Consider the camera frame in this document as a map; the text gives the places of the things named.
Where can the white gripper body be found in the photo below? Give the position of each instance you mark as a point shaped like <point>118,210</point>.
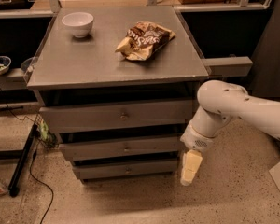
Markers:
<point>196,140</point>

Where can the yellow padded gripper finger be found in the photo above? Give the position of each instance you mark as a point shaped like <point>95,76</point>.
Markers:
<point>190,165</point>

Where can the grey drawer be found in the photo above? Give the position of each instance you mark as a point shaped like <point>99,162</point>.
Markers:
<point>91,150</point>
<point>98,117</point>
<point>128,168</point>

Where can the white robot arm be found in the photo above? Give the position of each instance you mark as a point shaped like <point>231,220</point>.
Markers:
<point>220,102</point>

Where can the grey drawer cabinet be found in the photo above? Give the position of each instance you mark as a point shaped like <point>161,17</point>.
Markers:
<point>88,71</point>

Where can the grey top drawer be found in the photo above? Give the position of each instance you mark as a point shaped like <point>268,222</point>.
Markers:
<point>98,117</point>

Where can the grey bottom drawer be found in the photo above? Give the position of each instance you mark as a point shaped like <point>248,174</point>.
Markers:
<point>128,168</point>

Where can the grey side shelf bar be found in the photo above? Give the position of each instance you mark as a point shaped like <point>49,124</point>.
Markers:
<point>228,66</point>

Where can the brown chip bag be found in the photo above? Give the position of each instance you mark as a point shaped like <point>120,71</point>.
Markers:
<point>144,39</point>

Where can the white ceramic bowl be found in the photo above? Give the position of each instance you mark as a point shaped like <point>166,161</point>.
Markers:
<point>79,24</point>

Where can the clear plastic cup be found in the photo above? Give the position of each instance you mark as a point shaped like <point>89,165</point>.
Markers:
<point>29,64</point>

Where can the black metal table leg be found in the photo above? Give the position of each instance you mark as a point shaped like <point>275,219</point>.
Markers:
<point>13,184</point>

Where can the grey left shelf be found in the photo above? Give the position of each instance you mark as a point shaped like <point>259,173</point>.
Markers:
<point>13,80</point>

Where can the wire basket with green item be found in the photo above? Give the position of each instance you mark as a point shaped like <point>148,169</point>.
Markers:
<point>47,139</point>

